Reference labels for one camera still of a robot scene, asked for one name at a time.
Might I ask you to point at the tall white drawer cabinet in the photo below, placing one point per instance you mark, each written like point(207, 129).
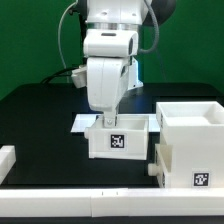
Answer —
point(195, 132)

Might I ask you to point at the white drawer with knob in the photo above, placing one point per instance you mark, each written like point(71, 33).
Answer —
point(161, 168)

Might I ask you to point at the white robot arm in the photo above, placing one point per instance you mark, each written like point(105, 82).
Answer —
point(142, 16)

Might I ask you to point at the white drawer without knob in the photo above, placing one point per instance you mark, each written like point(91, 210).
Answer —
point(127, 140)

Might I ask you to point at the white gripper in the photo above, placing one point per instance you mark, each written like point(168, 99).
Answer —
point(111, 69)

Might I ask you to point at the white U-shaped border fence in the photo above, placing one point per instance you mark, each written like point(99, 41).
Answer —
point(104, 202)

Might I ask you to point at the white marker tag plate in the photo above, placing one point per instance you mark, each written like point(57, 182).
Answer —
point(83, 121)

